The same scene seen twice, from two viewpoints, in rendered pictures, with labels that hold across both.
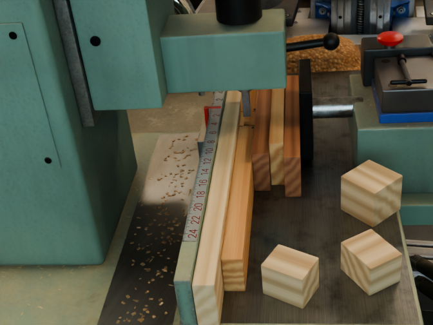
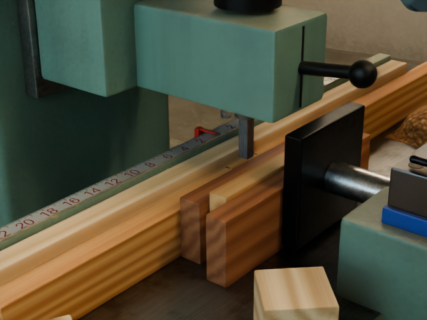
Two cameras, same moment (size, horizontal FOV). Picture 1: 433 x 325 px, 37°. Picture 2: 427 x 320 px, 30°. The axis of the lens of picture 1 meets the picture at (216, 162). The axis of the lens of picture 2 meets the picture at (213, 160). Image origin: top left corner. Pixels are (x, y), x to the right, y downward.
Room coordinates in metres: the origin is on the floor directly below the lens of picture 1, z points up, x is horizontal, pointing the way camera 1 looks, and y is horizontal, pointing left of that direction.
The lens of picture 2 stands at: (0.17, -0.32, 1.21)
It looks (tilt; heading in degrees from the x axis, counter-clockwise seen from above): 24 degrees down; 30
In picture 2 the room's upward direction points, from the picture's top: straight up
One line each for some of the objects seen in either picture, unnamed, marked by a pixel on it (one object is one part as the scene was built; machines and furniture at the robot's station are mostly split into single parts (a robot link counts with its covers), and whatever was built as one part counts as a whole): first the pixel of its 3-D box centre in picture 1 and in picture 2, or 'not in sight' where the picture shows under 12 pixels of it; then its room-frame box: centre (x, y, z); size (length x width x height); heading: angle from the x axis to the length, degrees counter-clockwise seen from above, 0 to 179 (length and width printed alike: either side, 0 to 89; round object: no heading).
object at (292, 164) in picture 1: (292, 131); (295, 200); (0.68, -0.10, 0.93); 0.20 x 0.02 x 0.05; 171
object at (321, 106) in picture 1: (330, 107); (358, 184); (0.68, -0.14, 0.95); 0.09 x 0.07 x 0.09; 171
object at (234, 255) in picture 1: (250, 111); (284, 164); (0.75, -0.05, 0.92); 0.62 x 0.02 x 0.04; 171
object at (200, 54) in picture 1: (225, 56); (228, 59); (0.70, -0.02, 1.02); 0.14 x 0.07 x 0.09; 81
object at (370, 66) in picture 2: (310, 42); (334, 68); (0.68, -0.12, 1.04); 0.06 x 0.02 x 0.02; 81
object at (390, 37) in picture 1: (390, 38); not in sight; (0.71, -0.22, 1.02); 0.03 x 0.03 x 0.01
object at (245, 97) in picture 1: (245, 97); (246, 127); (0.69, -0.04, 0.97); 0.01 x 0.01 x 0.05; 81
